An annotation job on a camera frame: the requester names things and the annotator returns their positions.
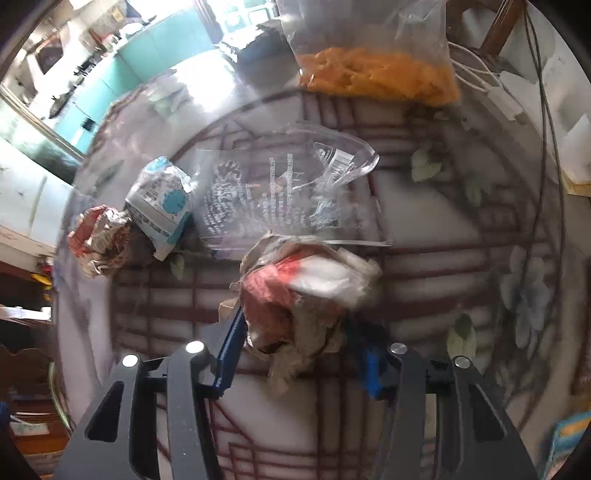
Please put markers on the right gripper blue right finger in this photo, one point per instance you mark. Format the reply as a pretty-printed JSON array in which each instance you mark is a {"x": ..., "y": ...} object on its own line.
[{"x": 370, "y": 345}]

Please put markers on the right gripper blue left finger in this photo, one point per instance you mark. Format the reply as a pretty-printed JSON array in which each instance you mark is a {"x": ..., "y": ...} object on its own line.
[{"x": 224, "y": 341}]

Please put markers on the blue white package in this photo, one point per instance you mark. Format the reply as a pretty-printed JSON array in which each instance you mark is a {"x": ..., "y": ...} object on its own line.
[{"x": 159, "y": 202}]

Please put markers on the red beige paper wrapper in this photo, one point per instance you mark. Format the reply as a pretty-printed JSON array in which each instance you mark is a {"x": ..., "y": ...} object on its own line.
[{"x": 101, "y": 240}]

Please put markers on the clear printed plastic bag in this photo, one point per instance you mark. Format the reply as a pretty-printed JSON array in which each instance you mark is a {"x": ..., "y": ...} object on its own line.
[{"x": 303, "y": 180}]

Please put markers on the teal kitchen cabinets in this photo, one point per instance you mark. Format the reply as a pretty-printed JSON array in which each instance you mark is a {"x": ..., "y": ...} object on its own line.
[{"x": 74, "y": 100}]

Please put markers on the floral patterned tablecloth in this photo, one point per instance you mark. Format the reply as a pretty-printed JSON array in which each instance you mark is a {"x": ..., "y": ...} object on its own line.
[{"x": 463, "y": 246}]

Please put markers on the white refrigerator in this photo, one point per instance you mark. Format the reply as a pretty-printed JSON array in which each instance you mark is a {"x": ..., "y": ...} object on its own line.
[{"x": 33, "y": 201}]

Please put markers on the clear bag of orange snacks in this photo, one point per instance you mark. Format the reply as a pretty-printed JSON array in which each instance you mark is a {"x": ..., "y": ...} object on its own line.
[{"x": 383, "y": 50}]

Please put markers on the range hood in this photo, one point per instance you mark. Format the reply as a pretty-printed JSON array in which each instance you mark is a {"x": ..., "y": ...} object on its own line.
[{"x": 48, "y": 51}]

